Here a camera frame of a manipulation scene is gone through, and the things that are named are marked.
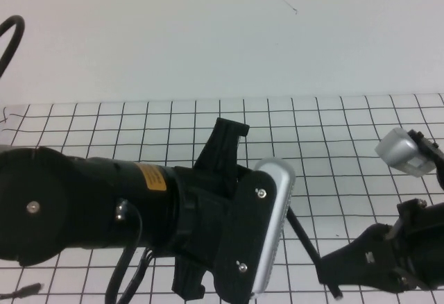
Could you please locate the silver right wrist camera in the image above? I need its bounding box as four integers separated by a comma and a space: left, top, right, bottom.
374, 127, 436, 178

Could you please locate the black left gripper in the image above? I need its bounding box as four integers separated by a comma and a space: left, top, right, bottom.
171, 117, 250, 300

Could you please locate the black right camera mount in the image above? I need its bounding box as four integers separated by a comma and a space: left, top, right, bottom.
407, 129, 444, 191

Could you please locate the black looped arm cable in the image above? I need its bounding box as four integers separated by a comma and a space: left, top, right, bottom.
105, 201, 144, 304

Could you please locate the small dark cable plug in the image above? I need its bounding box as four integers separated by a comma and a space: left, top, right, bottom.
0, 282, 45, 298

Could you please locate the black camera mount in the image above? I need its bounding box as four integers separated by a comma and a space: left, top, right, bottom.
213, 170, 278, 303
407, 129, 444, 191

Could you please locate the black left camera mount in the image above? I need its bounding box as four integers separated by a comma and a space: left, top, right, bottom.
213, 170, 278, 303

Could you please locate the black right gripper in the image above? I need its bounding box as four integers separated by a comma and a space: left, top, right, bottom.
318, 198, 444, 293

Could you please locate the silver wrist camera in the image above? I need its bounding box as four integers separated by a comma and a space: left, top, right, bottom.
374, 127, 436, 178
250, 157, 296, 295

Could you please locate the black pen silver tip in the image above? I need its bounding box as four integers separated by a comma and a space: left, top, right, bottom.
284, 208, 344, 301

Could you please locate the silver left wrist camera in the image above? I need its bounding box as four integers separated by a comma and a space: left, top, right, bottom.
250, 157, 296, 295

